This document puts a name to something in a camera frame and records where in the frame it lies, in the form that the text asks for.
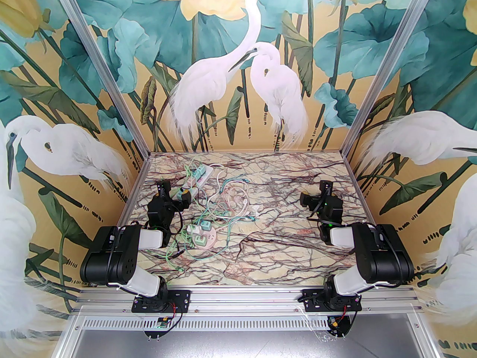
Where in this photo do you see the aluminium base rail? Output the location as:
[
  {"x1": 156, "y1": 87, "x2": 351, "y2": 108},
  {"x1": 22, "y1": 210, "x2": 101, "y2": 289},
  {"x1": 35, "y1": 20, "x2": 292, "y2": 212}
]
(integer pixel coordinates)
[{"x1": 71, "y1": 288, "x2": 425, "y2": 315}]

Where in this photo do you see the round pink socket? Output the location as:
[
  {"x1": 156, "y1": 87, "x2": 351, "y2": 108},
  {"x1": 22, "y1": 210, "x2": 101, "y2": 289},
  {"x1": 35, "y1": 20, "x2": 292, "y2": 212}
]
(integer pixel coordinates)
[{"x1": 188, "y1": 227, "x2": 217, "y2": 251}]

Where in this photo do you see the perforated metal grille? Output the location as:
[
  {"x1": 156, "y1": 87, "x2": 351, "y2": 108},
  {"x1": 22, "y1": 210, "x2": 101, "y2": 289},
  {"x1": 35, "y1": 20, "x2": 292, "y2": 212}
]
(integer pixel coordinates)
[{"x1": 73, "y1": 315, "x2": 421, "y2": 331}]

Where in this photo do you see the teal multi-head charging cable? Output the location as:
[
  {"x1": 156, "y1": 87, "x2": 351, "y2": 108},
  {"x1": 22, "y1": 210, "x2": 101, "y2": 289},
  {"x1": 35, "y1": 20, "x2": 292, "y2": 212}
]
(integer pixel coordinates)
[{"x1": 220, "y1": 178, "x2": 251, "y2": 200}]

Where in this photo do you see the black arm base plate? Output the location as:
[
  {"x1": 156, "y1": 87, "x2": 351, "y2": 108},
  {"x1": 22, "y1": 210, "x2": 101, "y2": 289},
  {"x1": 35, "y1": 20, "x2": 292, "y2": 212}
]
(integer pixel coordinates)
[
  {"x1": 131, "y1": 289, "x2": 191, "y2": 314},
  {"x1": 300, "y1": 289, "x2": 363, "y2": 313}
]

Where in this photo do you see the aluminium frame post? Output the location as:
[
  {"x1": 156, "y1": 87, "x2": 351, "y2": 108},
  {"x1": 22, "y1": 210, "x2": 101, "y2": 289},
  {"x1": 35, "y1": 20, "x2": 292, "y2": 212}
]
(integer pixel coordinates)
[
  {"x1": 344, "y1": 0, "x2": 441, "y2": 159},
  {"x1": 48, "y1": 0, "x2": 150, "y2": 156}
]

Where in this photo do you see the thin black camera cable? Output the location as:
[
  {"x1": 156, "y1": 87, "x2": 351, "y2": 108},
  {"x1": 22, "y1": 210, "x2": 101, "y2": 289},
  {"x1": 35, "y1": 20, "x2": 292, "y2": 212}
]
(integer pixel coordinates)
[{"x1": 164, "y1": 200, "x2": 187, "y2": 249}]

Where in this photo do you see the white power strip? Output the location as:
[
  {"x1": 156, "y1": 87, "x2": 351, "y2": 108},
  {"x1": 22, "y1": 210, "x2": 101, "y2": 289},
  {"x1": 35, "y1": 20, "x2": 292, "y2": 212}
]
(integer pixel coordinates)
[{"x1": 168, "y1": 164, "x2": 215, "y2": 207}]

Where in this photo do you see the grey metal panel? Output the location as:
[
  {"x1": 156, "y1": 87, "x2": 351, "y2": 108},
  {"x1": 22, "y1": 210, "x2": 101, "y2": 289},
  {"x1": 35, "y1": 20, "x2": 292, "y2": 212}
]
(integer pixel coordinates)
[{"x1": 55, "y1": 329, "x2": 438, "y2": 358}]

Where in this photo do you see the white power strip cord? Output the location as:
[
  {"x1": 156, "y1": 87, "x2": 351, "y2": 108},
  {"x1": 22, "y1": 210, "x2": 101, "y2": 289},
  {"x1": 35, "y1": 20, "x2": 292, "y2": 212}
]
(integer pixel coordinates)
[{"x1": 207, "y1": 164, "x2": 228, "y2": 215}]

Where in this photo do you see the thin pink cable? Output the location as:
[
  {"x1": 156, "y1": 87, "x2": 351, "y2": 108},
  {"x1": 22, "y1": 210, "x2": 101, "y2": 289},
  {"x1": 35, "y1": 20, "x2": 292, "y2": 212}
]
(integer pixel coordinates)
[{"x1": 224, "y1": 189, "x2": 249, "y2": 210}]

